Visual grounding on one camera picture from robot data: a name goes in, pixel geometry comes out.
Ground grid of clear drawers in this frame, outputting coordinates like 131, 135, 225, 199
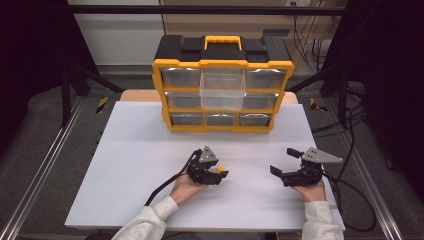
160, 67, 287, 127

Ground person's right hand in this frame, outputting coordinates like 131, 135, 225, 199
291, 161, 328, 203

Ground white foam board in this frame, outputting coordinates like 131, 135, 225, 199
64, 100, 346, 233

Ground hand-held gripper cable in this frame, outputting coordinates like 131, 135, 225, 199
144, 148, 203, 208
321, 169, 378, 233

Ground clear plastic drawer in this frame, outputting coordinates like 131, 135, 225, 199
199, 68, 247, 112

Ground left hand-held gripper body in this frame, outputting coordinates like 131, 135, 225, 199
185, 145, 224, 186

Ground black metal stand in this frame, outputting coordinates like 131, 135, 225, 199
286, 63, 351, 129
59, 63, 124, 128

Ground black horizontal bar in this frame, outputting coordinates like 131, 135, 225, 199
68, 4, 348, 16

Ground right hand-held gripper cable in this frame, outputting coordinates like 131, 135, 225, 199
321, 169, 378, 233

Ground yellow black drawer cabinet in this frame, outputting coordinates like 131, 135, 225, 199
151, 34, 296, 133

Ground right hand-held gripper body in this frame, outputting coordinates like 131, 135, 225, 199
280, 147, 344, 188

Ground yellow black hazard tape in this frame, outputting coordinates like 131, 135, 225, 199
95, 96, 109, 114
309, 97, 328, 113

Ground person's left hand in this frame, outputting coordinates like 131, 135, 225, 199
169, 173, 208, 206

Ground black curtain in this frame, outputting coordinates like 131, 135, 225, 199
326, 0, 424, 201
0, 0, 101, 151

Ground aluminium floor rail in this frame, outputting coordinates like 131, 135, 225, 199
324, 98, 406, 240
0, 96, 86, 240

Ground left hand-held gripper cable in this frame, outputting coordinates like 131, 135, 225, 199
144, 148, 203, 208

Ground black floor cables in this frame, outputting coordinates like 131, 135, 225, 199
311, 83, 368, 139

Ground hanging black cables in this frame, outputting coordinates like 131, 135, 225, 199
291, 3, 334, 73

